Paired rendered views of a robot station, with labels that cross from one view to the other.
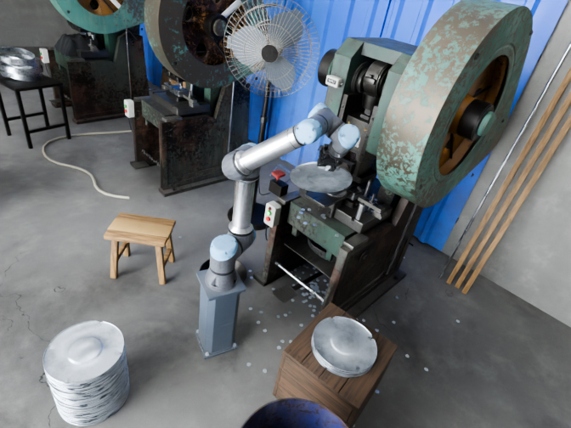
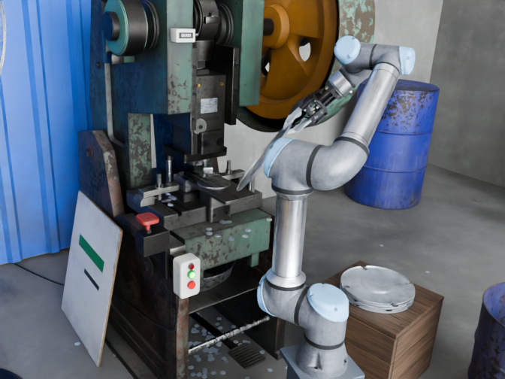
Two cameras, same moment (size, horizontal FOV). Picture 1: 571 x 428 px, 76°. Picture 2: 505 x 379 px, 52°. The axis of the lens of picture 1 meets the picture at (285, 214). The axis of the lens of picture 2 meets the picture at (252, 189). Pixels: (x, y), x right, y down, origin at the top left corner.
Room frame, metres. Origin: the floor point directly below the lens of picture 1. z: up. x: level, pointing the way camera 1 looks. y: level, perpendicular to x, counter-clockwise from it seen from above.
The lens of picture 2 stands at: (1.24, 1.52, 1.45)
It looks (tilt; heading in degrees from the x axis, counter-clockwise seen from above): 21 degrees down; 281
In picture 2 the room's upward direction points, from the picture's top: 3 degrees clockwise
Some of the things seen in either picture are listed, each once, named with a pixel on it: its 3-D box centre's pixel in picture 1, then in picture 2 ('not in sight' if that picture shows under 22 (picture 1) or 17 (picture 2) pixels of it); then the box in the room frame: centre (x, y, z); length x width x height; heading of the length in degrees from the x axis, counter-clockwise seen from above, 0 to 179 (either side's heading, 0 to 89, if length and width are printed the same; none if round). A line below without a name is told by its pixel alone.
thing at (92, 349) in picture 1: (85, 349); not in sight; (0.87, 0.69, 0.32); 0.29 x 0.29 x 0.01
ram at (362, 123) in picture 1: (357, 143); (202, 110); (1.81, -0.29, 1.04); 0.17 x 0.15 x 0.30; 141
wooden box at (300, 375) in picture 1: (333, 370); (370, 328); (1.09, -0.37, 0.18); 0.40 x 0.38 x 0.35; 148
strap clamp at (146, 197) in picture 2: not in sight; (157, 186); (1.95, -0.19, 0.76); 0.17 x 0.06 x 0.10; 51
